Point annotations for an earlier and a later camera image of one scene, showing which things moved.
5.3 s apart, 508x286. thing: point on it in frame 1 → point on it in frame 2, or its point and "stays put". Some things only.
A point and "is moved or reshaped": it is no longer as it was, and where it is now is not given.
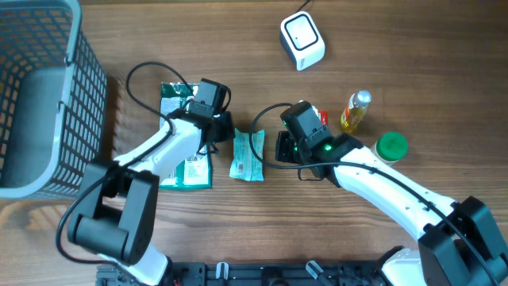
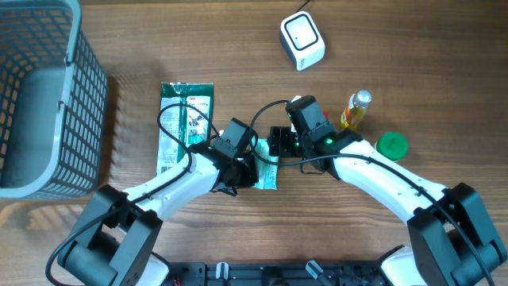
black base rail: (268, 273) stays put
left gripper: (228, 132) → (251, 176)
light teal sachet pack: (246, 165) is moved or reshaped
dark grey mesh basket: (53, 100) stays put
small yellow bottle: (352, 114) stays put
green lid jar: (390, 147) stays put
